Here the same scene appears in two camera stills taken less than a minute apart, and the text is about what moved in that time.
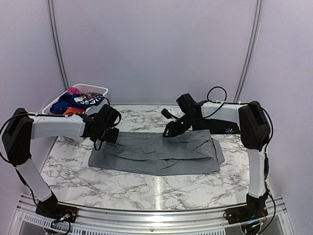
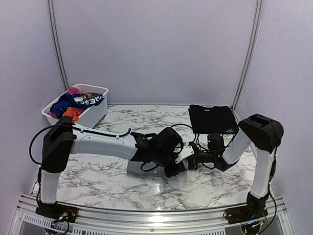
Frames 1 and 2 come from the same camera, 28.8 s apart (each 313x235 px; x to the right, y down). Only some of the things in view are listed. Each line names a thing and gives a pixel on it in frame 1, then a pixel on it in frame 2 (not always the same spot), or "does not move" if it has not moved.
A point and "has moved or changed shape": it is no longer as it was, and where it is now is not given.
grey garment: [153, 152] has moved or changed shape
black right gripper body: [183, 127] to [201, 157]
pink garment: [72, 90] does not move
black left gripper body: [105, 135] to [162, 159]
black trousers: [216, 126] does not move
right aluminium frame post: [252, 51] does not move
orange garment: [70, 110] does not move
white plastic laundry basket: [101, 90] does not move
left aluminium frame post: [58, 41] does not move
